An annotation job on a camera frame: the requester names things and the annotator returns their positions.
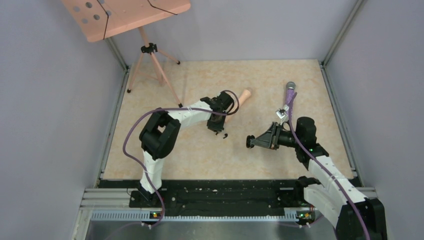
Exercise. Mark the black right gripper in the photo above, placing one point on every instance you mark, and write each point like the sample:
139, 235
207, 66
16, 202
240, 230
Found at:
270, 139

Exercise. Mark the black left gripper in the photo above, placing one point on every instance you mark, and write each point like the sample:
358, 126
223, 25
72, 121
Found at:
218, 127

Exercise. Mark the black glossy earbud charging case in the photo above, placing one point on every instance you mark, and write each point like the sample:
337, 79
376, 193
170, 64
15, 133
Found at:
249, 141

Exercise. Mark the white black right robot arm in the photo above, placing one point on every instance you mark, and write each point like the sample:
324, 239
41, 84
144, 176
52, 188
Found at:
353, 215

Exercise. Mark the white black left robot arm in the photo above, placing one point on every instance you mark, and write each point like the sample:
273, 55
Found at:
160, 133

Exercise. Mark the pink wooden flute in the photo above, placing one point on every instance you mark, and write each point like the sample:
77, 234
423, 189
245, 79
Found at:
245, 94

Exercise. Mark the purple glitter microphone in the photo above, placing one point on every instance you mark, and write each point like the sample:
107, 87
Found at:
290, 88

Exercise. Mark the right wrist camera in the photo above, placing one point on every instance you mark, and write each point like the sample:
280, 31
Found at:
283, 115

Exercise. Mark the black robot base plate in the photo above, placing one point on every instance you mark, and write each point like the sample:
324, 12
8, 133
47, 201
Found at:
223, 198

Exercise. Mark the grey slotted cable duct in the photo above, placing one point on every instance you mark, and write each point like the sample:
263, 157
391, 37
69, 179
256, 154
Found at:
147, 216

